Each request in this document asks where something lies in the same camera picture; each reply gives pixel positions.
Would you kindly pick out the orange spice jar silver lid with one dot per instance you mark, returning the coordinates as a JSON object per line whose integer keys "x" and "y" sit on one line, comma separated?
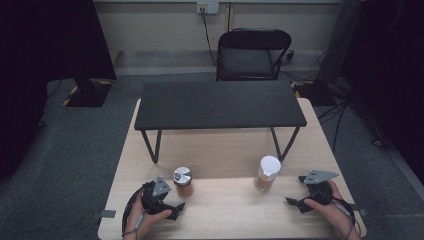
{"x": 183, "y": 186}

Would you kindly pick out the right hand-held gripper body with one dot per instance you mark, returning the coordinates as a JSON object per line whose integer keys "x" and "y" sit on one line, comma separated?
{"x": 319, "y": 193}

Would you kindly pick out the person's left hand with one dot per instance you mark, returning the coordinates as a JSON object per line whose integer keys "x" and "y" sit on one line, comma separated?
{"x": 140, "y": 223}

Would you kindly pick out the black folding chair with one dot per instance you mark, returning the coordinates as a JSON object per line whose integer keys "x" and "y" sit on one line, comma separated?
{"x": 248, "y": 61}

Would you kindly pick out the person's right hand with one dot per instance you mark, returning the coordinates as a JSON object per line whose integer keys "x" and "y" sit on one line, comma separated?
{"x": 333, "y": 213}

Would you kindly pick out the black curtain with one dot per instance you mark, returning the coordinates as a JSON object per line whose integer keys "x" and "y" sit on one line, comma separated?
{"x": 393, "y": 66}
{"x": 40, "y": 66}

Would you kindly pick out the white wall socket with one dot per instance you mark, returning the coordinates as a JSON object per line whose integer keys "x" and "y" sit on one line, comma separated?
{"x": 207, "y": 6}

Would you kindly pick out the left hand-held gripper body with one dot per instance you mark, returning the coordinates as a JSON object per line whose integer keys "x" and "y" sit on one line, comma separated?
{"x": 153, "y": 203}

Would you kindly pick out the grey stand column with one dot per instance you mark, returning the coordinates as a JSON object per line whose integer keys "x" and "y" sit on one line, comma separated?
{"x": 338, "y": 43}

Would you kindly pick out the black stand base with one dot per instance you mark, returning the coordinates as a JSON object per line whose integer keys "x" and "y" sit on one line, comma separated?
{"x": 88, "y": 93}

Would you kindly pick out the glass jar white lid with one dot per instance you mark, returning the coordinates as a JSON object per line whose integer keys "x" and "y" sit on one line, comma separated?
{"x": 268, "y": 168}

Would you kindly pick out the black desk shelf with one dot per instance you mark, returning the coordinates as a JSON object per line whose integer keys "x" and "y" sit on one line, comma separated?
{"x": 220, "y": 103}

